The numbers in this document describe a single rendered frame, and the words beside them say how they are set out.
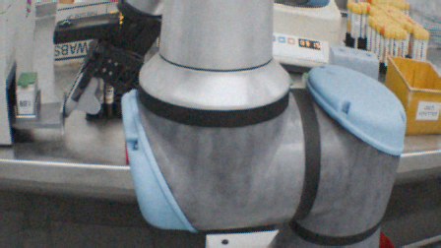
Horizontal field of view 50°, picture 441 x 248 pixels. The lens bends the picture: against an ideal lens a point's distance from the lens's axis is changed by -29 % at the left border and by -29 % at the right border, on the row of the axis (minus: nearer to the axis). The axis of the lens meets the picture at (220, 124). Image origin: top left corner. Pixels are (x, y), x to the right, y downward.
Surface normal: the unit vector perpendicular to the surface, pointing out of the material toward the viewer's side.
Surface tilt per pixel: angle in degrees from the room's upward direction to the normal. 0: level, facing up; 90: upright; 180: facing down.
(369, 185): 86
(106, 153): 0
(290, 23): 90
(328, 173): 70
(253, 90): 41
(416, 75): 90
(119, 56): 90
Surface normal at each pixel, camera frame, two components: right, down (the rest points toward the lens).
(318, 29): -0.03, 0.53
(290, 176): 0.18, 0.21
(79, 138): 0.07, -0.84
